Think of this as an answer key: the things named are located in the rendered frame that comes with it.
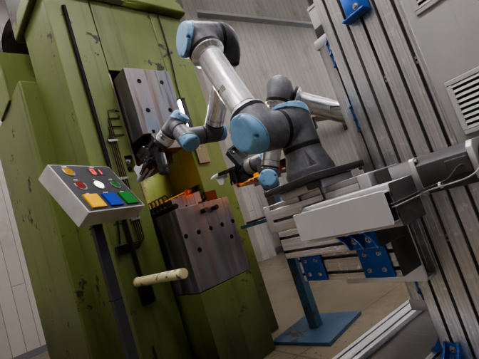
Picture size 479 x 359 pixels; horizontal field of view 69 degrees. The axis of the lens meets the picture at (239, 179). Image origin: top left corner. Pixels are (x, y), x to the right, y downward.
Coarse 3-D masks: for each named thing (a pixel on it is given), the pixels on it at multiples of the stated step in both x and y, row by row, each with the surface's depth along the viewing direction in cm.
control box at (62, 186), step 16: (48, 176) 136; (64, 176) 138; (80, 176) 145; (96, 176) 154; (112, 176) 163; (64, 192) 134; (80, 192) 136; (96, 192) 143; (64, 208) 134; (80, 208) 131; (96, 208) 134; (112, 208) 141; (128, 208) 151; (80, 224) 131
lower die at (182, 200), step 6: (198, 192) 202; (174, 198) 194; (180, 198) 193; (186, 198) 196; (192, 198) 198; (198, 198) 201; (162, 204) 196; (168, 204) 191; (180, 204) 192; (186, 204) 194; (192, 204) 197; (150, 210) 206
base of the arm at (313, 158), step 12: (300, 144) 101; (312, 144) 102; (288, 156) 104; (300, 156) 101; (312, 156) 100; (324, 156) 101; (288, 168) 104; (300, 168) 100; (312, 168) 99; (324, 168) 99; (288, 180) 105
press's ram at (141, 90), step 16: (128, 80) 194; (144, 80) 201; (160, 80) 209; (128, 96) 194; (144, 96) 197; (160, 96) 205; (128, 112) 197; (144, 112) 194; (160, 112) 202; (128, 128) 200; (144, 128) 191; (160, 128) 198
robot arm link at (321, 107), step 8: (296, 88) 151; (296, 96) 150; (304, 96) 151; (312, 96) 151; (320, 96) 152; (312, 104) 150; (320, 104) 150; (328, 104) 149; (336, 104) 149; (312, 112) 152; (320, 112) 151; (328, 112) 150; (336, 112) 149; (336, 120) 151; (344, 120) 150
